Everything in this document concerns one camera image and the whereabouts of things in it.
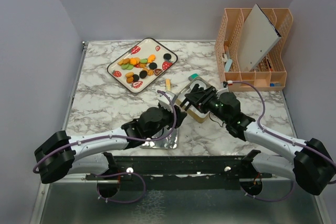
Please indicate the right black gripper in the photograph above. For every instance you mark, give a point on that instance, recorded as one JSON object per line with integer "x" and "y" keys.
{"x": 198, "y": 97}

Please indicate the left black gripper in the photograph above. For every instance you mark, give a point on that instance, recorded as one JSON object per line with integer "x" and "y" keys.
{"x": 171, "y": 115}

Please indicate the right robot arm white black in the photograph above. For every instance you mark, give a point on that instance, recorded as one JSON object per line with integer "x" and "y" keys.
{"x": 308, "y": 163}

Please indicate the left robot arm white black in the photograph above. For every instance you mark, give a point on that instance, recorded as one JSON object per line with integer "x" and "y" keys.
{"x": 60, "y": 154}

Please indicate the gold cookie tin box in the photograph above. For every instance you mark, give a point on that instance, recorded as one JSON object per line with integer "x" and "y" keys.
{"x": 193, "y": 112}

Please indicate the green grey eraser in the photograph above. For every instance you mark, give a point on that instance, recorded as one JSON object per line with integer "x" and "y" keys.
{"x": 192, "y": 77}

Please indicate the silver tin lid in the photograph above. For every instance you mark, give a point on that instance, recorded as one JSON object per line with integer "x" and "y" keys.
{"x": 168, "y": 143}

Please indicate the yellow glue stick tube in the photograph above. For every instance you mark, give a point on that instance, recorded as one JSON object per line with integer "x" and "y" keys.
{"x": 168, "y": 84}

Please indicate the heart chocolate cookie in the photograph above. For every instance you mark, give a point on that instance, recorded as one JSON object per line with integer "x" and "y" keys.
{"x": 157, "y": 71}

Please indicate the black sandwich cookie bottom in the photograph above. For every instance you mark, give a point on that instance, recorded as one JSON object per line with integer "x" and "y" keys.
{"x": 135, "y": 78}

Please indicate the black sandwich cookie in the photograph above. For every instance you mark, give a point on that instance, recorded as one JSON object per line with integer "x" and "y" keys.
{"x": 143, "y": 74}
{"x": 153, "y": 66}
{"x": 167, "y": 56}
{"x": 135, "y": 78}

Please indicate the black sandwich cookie lower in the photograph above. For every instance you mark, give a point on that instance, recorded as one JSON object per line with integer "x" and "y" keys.
{"x": 143, "y": 74}

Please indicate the black sandwich cookie far right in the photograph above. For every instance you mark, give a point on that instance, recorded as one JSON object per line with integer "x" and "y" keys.
{"x": 167, "y": 56}

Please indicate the yellow swirl butter cookie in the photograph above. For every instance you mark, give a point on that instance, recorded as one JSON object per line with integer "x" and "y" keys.
{"x": 150, "y": 72}

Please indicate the brown chip cookie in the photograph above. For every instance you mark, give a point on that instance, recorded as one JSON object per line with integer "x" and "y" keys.
{"x": 130, "y": 79}

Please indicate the light blue eraser in organizer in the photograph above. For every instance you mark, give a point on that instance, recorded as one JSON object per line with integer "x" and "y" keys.
{"x": 228, "y": 65}

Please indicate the black sandwich cookie middle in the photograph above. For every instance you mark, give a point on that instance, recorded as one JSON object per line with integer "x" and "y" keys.
{"x": 153, "y": 66}

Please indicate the tan sandwich cookie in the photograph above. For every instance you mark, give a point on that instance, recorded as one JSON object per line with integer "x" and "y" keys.
{"x": 129, "y": 74}

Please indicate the orange cookie top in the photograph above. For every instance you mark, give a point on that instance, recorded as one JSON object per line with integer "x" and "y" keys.
{"x": 151, "y": 58}

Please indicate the strawberry pattern white tray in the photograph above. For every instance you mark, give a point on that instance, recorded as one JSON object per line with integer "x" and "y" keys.
{"x": 130, "y": 62}

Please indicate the peach plastic desk organizer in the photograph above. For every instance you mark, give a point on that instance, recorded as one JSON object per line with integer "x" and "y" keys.
{"x": 270, "y": 73}

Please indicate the white grey notebook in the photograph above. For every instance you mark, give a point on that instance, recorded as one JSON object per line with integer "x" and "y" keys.
{"x": 258, "y": 37}

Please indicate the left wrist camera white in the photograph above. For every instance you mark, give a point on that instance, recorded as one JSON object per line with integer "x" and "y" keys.
{"x": 167, "y": 99}

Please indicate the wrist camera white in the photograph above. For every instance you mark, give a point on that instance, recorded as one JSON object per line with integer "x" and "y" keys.
{"x": 167, "y": 99}
{"x": 226, "y": 84}

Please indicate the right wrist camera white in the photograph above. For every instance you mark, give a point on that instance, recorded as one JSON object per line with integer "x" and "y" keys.
{"x": 226, "y": 84}

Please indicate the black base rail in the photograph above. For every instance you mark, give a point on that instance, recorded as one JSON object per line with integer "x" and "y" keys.
{"x": 134, "y": 173}

